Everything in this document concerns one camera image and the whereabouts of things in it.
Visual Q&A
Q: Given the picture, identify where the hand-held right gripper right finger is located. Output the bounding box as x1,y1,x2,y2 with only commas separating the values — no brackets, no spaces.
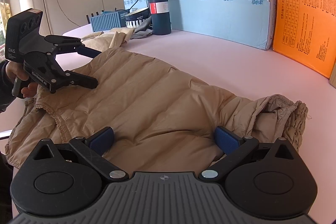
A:
198,126,296,183

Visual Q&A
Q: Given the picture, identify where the black white striped bowl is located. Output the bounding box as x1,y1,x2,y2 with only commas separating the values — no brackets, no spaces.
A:
124,9,151,28

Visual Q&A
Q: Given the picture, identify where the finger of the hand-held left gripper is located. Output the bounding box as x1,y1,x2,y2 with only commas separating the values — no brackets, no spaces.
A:
54,70,99,90
45,34,102,59

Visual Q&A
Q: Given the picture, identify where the beige cloth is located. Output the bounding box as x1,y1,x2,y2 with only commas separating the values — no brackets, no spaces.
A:
81,30,135,53

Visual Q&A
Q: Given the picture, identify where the person's left hand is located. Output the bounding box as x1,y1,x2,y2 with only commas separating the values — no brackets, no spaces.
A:
6,61,39,98

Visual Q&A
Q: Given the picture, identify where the large light blue box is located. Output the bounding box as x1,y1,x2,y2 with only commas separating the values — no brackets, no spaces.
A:
150,0,277,50

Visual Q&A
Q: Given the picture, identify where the grey cloth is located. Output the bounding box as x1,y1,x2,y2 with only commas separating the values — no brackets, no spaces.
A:
130,17,154,40

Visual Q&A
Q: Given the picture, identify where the dark blue thermos bottle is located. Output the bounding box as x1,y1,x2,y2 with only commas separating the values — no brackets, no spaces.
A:
146,0,173,36

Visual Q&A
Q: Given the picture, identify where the orange printed box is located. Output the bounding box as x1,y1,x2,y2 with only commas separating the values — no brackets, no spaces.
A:
272,0,336,79

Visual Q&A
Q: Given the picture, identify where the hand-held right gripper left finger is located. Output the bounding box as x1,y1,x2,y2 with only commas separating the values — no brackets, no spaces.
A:
33,126,130,183

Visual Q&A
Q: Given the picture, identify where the blue ribbed container box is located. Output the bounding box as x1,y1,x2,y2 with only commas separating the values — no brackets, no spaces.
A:
90,10,130,32

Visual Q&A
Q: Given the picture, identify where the beige puffer jacket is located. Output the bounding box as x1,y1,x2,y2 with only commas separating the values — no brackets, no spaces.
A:
5,47,309,180

